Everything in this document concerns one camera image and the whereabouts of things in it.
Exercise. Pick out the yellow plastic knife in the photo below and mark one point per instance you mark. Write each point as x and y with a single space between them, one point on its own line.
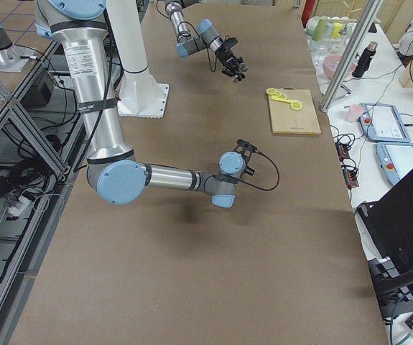
285 100

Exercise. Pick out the black computer monitor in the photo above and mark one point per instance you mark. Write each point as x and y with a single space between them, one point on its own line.
389 221

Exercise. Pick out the aluminium frame post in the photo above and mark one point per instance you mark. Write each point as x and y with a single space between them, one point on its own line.
362 27

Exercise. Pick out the yellow plastic cup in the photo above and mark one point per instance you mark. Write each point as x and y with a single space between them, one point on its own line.
335 34

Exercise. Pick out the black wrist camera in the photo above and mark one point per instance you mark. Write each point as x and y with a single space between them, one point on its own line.
245 149
228 43

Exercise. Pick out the bamboo cutting board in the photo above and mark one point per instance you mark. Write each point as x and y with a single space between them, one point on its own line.
285 120

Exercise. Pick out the orange black connector board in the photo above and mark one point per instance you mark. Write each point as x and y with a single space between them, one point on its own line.
348 166

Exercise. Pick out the lemon slice on knife end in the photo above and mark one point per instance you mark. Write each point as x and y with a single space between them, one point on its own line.
296 106

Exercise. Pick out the steel jigger measuring cup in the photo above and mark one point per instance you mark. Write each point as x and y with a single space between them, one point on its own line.
242 68

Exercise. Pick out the teach pendant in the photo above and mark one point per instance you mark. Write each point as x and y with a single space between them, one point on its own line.
382 123
395 159

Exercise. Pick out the far teach pendant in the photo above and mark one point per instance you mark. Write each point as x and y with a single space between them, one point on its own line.
382 123

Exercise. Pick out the pink bowl with ice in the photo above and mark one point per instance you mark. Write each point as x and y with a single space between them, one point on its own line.
330 64

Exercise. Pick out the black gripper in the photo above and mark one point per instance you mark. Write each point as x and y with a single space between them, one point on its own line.
226 59

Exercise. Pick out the black power adapter box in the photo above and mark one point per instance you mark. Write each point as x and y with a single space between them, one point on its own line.
40 92

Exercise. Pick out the pink plastic cup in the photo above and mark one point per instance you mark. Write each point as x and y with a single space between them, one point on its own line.
354 112

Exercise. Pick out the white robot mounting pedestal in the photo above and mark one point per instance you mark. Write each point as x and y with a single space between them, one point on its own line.
140 94

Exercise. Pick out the black water bottle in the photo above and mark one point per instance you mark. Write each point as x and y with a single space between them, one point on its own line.
365 60

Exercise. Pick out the green plastic cup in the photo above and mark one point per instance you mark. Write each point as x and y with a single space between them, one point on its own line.
316 27

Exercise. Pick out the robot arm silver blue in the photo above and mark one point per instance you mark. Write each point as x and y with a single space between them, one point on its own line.
106 58
205 36

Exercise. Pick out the near teach pendant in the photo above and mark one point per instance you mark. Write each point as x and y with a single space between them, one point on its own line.
395 159

